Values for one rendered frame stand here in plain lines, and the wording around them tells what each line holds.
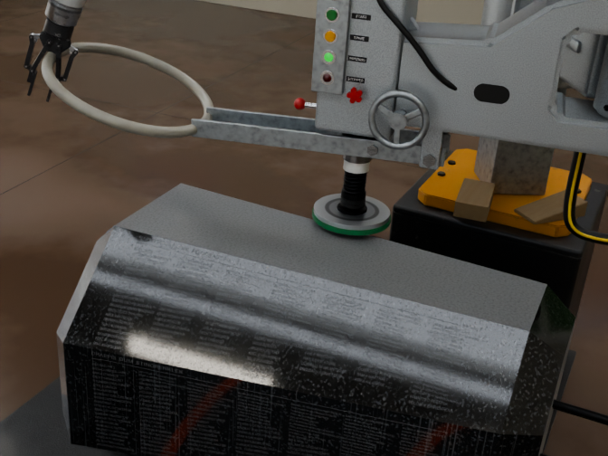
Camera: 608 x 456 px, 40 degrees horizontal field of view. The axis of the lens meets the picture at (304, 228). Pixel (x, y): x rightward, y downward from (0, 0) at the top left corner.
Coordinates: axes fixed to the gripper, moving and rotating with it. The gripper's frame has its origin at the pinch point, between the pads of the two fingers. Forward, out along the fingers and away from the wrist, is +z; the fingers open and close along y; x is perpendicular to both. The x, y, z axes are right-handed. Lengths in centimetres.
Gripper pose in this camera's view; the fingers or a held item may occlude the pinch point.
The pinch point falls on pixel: (41, 86)
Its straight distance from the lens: 247.9
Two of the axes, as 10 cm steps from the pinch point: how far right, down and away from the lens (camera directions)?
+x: -1.2, -5.2, 8.4
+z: -4.0, 8.0, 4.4
